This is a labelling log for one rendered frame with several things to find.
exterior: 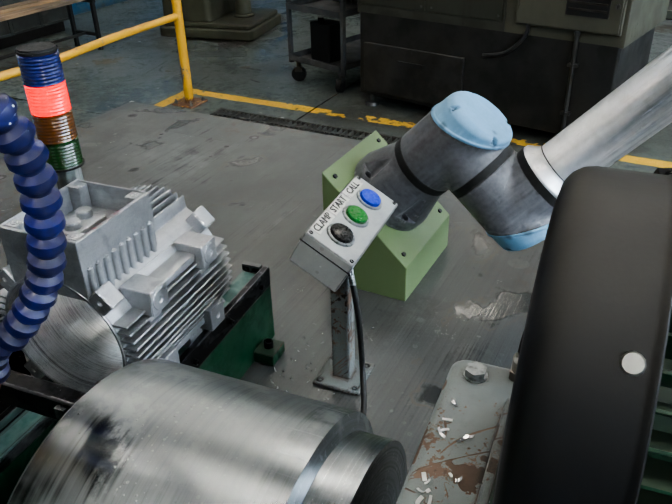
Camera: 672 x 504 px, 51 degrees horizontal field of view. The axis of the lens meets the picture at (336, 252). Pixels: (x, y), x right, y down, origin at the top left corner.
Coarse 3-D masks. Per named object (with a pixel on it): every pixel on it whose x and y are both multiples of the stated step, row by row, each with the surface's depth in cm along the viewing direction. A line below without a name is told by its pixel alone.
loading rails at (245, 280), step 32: (256, 288) 101; (224, 320) 93; (256, 320) 103; (192, 352) 87; (224, 352) 95; (256, 352) 103; (0, 416) 78; (32, 416) 79; (0, 448) 75; (32, 448) 78; (0, 480) 74
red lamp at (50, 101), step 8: (64, 80) 106; (32, 88) 103; (40, 88) 103; (48, 88) 103; (56, 88) 104; (64, 88) 106; (32, 96) 104; (40, 96) 103; (48, 96) 104; (56, 96) 104; (64, 96) 106; (32, 104) 105; (40, 104) 104; (48, 104) 104; (56, 104) 105; (64, 104) 106; (32, 112) 106; (40, 112) 105; (48, 112) 105; (56, 112) 105; (64, 112) 106
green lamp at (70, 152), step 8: (64, 144) 108; (72, 144) 109; (56, 152) 108; (64, 152) 109; (72, 152) 109; (80, 152) 112; (48, 160) 109; (56, 160) 109; (64, 160) 109; (72, 160) 110; (80, 160) 112; (56, 168) 109; (64, 168) 110
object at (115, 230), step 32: (64, 192) 78; (96, 192) 79; (128, 192) 77; (0, 224) 71; (96, 224) 75; (128, 224) 74; (96, 256) 70; (128, 256) 75; (64, 288) 71; (96, 288) 70
